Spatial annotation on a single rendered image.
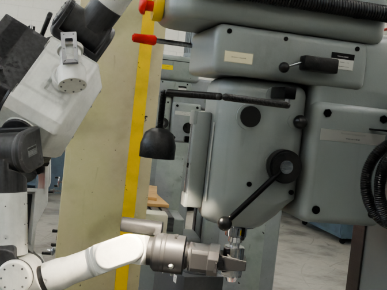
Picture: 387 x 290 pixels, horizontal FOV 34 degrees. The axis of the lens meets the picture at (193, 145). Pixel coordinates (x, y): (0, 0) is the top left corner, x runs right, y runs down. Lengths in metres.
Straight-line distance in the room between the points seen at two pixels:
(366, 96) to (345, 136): 0.10
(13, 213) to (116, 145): 1.67
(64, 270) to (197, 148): 0.41
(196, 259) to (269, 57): 0.47
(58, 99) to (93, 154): 1.54
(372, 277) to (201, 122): 0.59
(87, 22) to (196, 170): 0.55
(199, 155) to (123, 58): 1.77
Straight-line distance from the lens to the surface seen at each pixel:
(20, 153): 1.44
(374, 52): 1.41
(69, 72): 1.48
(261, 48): 1.30
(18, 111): 1.54
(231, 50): 1.28
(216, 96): 1.16
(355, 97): 1.39
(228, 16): 1.28
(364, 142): 1.39
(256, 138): 1.32
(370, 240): 1.65
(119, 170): 3.10
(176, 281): 1.78
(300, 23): 1.32
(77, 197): 3.10
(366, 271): 1.66
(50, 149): 1.60
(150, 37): 1.46
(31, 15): 10.42
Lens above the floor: 1.55
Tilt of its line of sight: 3 degrees down
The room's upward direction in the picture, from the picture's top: 6 degrees clockwise
